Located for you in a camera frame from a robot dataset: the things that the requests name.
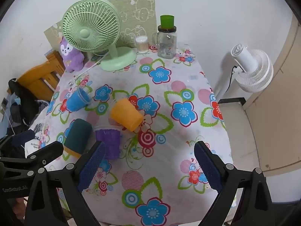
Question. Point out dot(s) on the white printed cloth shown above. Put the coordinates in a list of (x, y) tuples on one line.
[(35, 146)]

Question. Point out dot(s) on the clear cotton swab container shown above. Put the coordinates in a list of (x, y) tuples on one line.
[(142, 44)]

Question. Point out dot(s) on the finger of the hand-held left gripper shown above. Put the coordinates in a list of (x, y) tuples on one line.
[(47, 151)]

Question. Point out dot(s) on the blue cup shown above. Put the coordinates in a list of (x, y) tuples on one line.
[(76, 101)]

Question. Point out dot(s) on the wooden chair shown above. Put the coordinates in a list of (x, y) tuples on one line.
[(35, 77)]

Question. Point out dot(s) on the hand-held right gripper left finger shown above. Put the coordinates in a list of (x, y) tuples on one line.
[(91, 164)]

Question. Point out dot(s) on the purple plush toy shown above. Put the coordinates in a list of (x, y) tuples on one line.
[(71, 58)]

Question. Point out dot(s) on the green cup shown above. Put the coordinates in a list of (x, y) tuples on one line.
[(167, 22)]

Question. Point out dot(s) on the purple cup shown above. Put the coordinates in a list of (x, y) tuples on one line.
[(110, 143)]

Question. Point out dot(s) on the glass jar mug black lid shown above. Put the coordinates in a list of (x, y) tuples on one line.
[(167, 44)]

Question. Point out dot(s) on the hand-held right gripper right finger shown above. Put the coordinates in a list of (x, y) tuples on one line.
[(209, 167)]

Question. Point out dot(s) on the white standing fan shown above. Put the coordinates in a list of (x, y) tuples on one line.
[(256, 70)]

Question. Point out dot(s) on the green cartoon wall poster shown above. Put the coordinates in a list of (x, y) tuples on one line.
[(138, 11)]

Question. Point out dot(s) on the floral tablecloth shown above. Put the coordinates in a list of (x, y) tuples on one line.
[(164, 146)]

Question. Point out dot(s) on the dark clothes pile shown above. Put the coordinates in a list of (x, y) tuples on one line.
[(25, 108)]

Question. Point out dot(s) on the dark teal cup orange base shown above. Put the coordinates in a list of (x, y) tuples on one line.
[(77, 134)]

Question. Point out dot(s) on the green desk fan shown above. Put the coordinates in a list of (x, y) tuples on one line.
[(89, 31)]

